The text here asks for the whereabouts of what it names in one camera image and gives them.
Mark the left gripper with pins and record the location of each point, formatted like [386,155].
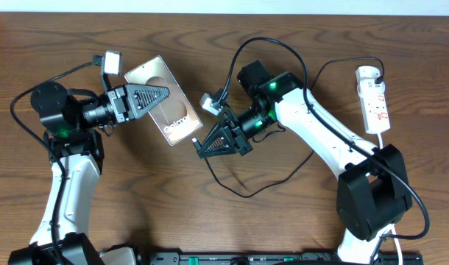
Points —
[118,105]

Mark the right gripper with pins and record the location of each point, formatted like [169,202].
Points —
[229,147]

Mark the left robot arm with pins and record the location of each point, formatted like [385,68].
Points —
[72,118]

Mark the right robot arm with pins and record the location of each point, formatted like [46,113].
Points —
[373,190]

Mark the white charger plug adapter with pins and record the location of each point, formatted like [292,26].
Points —
[370,87]

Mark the white power strip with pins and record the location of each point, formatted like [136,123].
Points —
[374,109]

